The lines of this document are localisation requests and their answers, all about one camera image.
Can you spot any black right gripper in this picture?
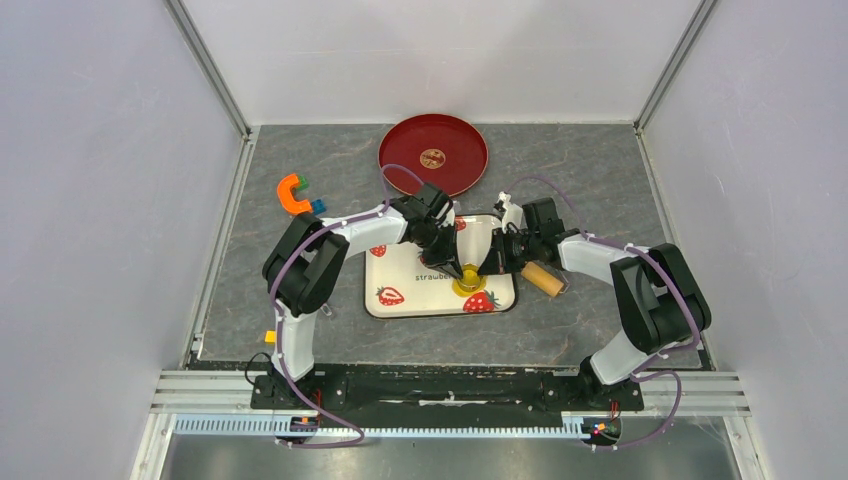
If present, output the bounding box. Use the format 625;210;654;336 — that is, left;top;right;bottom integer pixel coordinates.
481;233;539;283

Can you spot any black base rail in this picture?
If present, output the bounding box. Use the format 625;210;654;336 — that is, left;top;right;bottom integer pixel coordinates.
250;363;644;428

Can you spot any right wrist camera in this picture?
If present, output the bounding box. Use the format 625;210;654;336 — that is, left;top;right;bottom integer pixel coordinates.
494;191;523;232

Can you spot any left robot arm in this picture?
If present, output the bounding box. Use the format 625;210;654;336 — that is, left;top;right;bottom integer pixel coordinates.
262;183;463;408

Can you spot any small metal ring cutter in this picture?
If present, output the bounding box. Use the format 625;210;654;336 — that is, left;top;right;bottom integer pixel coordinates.
456;264;483;293

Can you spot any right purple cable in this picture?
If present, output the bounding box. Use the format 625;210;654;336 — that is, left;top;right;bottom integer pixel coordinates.
506;174;704;452

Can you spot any orange curved toy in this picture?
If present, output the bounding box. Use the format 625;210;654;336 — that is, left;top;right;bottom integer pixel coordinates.
276;173;313;215

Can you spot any white strawberry tray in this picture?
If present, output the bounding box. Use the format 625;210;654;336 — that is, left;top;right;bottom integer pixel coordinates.
364;243;518;319

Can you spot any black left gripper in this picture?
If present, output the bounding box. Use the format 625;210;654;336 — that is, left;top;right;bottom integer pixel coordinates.
412;228;461;285

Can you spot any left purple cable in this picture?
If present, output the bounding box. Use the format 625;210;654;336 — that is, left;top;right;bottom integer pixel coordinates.
268;163;458;450

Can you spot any red round plate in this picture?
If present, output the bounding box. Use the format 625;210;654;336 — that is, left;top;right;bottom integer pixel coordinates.
378;113;489;197

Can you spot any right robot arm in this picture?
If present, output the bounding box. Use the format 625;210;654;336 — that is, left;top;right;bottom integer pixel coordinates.
478;192;711;408

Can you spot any purple cable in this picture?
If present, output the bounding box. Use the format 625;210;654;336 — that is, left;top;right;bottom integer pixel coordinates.
268;163;458;450
506;174;704;452

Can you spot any wooden dough roller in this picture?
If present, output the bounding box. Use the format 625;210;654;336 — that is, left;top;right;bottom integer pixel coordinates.
520;262;569;298

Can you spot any yellow dough ball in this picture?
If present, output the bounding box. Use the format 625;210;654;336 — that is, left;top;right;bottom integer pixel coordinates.
451;263;487;298

